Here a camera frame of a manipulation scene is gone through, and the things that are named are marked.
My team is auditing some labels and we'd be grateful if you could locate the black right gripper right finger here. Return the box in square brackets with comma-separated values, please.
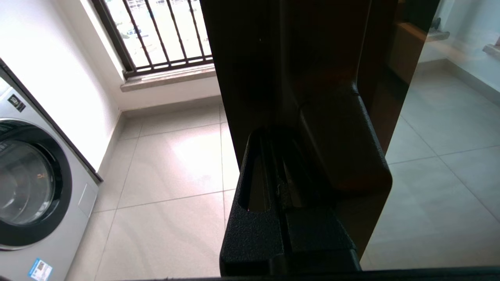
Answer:
[281, 159, 357, 254]

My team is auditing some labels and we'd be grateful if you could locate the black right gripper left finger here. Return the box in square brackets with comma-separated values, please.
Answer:
[220, 130, 285, 256]

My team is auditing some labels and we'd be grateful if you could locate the dark door handle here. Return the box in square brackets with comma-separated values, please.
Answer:
[278, 0, 393, 192]

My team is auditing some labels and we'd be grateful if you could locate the dark framed sliding glass door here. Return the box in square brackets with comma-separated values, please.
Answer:
[198, 0, 500, 270]

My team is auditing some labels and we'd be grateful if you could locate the stone window sill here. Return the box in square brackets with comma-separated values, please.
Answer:
[482, 42, 500, 60]
[120, 64, 218, 93]

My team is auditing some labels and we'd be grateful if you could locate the white front-load washing machine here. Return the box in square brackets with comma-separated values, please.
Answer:
[0, 58, 104, 281]

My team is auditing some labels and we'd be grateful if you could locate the black balcony railing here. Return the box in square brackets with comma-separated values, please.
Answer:
[91, 0, 214, 79]

